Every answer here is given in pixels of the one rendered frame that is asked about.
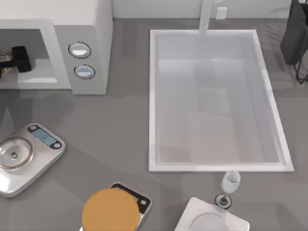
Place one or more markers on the large round microwave knob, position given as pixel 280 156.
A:
pixel 79 50

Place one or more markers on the small round microwave knob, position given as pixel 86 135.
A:
pixel 84 71

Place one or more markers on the pale microwave oven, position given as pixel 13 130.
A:
pixel 101 36

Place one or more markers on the clear glass bowl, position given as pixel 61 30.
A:
pixel 14 155

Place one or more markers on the round orange wooden board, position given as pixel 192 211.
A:
pixel 109 211

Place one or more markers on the tall white tap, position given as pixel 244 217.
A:
pixel 204 16

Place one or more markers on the black and silver kitchen scale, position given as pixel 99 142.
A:
pixel 144 203

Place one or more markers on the white sink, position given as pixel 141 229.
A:
pixel 211 108

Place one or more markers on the small white tap lever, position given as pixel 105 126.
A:
pixel 221 12

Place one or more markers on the clear wine glass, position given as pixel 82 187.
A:
pixel 230 183

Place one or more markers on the white square plate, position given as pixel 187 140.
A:
pixel 209 219

